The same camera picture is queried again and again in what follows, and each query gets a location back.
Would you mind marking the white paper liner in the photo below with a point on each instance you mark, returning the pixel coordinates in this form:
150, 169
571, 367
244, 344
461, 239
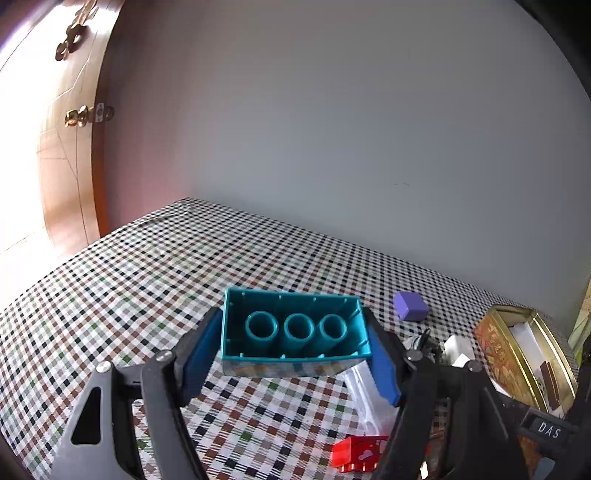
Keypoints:
531, 341

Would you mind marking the brass door ornament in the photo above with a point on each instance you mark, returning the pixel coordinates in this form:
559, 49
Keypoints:
69, 44

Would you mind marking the brass door knob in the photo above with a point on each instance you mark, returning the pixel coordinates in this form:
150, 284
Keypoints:
81, 115

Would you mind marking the red toy block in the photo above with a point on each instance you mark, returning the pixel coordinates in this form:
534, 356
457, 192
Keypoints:
355, 454

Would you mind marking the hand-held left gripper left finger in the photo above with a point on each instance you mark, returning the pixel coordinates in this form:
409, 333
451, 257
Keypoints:
201, 353

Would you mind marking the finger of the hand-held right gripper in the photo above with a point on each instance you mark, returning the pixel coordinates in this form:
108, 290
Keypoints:
549, 431

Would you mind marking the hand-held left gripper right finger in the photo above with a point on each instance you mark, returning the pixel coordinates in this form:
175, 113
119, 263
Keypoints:
385, 369

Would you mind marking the wooden door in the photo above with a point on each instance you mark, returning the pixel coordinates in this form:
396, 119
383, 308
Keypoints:
69, 184

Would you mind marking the teal building block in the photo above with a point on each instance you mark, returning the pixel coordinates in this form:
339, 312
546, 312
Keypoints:
240, 318

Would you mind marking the brown wafer bar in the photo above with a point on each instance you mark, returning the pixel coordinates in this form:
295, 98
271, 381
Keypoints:
551, 385

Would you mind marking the white charger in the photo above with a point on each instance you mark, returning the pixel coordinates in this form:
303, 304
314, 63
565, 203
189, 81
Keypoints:
457, 348

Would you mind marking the clear plastic bag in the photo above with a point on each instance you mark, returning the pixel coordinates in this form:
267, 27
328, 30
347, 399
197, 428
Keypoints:
364, 401

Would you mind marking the checked tablecloth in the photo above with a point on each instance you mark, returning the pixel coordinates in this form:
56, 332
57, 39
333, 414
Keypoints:
138, 286

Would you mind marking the purple block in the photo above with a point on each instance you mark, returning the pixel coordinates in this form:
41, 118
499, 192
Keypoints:
411, 307

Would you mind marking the gold tin box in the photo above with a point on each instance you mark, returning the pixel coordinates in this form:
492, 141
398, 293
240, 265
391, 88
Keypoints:
494, 341

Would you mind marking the black key bunch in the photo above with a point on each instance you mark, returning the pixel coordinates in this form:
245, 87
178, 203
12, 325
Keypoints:
422, 341

